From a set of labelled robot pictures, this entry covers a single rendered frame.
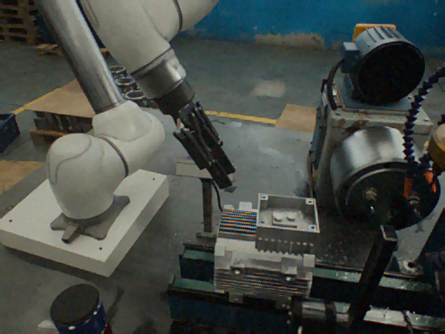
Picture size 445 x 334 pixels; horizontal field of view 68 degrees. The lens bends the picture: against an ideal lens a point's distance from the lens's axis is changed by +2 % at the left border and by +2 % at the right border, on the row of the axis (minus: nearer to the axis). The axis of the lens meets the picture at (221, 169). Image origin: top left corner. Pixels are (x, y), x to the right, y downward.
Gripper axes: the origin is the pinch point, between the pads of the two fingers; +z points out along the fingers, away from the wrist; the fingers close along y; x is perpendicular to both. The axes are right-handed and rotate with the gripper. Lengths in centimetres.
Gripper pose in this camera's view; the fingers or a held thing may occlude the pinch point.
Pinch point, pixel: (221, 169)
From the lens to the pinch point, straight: 71.3
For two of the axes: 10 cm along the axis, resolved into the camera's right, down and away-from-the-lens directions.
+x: -8.5, 3.2, 4.1
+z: 4.9, 7.6, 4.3
